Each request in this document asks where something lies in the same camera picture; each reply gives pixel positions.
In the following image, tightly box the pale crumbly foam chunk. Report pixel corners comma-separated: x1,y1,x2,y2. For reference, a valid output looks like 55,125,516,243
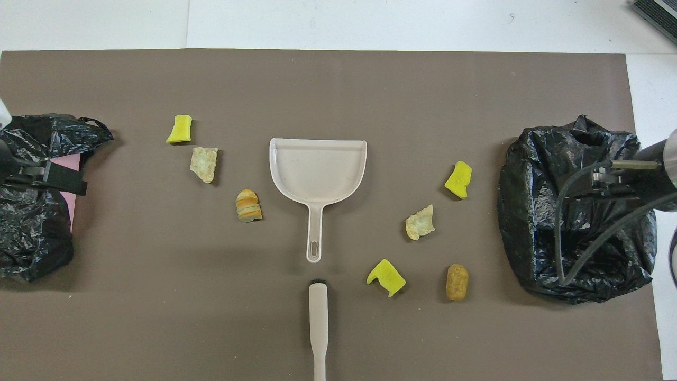
190,147,219,184
405,204,436,241

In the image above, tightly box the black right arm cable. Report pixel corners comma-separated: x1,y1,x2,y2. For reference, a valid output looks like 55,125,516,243
554,160,677,287

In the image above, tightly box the striped toy croissant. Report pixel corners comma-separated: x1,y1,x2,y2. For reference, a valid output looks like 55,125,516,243
236,189,263,223

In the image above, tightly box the pink bin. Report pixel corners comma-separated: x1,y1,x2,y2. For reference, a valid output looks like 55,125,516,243
59,152,81,233

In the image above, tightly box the black trash bag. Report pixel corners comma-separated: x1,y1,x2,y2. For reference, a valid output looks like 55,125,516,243
497,114,658,305
0,113,114,283

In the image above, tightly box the curled yellow sponge piece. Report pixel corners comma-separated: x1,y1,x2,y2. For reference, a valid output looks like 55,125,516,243
367,258,407,298

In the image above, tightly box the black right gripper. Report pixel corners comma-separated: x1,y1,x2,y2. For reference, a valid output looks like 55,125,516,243
564,140,677,212

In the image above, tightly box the beige plastic dustpan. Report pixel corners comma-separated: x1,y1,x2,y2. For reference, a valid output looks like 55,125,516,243
269,138,368,264

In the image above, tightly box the brown toy nugget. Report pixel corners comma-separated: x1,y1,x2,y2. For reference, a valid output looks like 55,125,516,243
446,264,470,302

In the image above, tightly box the beige hand brush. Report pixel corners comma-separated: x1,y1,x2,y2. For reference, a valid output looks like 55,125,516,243
309,279,330,381

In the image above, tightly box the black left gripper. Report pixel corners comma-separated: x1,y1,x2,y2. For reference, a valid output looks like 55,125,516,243
0,135,88,196

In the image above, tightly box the brown table mat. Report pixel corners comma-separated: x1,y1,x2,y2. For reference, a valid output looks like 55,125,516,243
0,49,663,381

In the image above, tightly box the dark grey ribbed device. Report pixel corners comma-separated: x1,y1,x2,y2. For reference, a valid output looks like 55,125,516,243
631,0,677,46

